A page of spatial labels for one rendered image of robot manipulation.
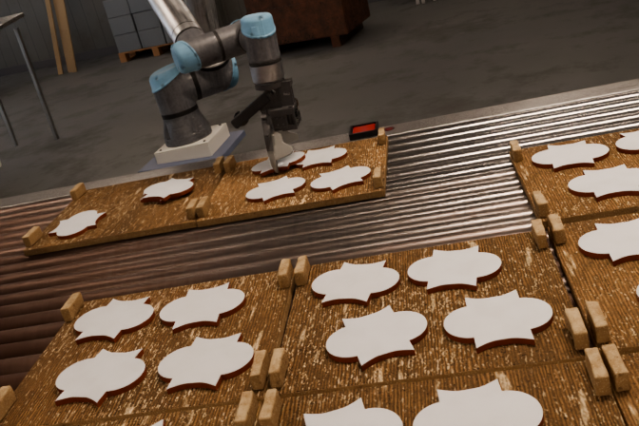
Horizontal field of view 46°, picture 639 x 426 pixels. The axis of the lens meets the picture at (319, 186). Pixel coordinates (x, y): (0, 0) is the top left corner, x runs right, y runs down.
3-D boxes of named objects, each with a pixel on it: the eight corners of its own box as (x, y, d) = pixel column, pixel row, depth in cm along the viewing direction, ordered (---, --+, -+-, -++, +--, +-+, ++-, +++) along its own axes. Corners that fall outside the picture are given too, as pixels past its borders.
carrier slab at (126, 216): (84, 195, 200) (82, 190, 200) (229, 168, 193) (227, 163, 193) (25, 257, 168) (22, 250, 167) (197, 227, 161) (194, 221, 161)
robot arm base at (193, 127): (172, 136, 242) (162, 107, 239) (216, 125, 240) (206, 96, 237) (161, 151, 228) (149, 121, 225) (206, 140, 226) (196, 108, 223)
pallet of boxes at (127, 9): (211, 36, 1069) (189, -42, 1030) (194, 48, 1003) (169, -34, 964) (143, 50, 1098) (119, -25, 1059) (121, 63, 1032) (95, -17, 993)
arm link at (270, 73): (246, 68, 169) (253, 61, 176) (250, 88, 170) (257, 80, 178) (279, 64, 167) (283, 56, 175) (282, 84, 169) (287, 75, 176)
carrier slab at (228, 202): (232, 168, 193) (230, 163, 192) (388, 141, 186) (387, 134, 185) (198, 227, 161) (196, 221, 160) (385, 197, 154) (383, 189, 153)
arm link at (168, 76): (157, 112, 235) (142, 71, 230) (197, 98, 238) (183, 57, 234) (164, 118, 224) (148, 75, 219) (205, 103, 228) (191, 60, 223)
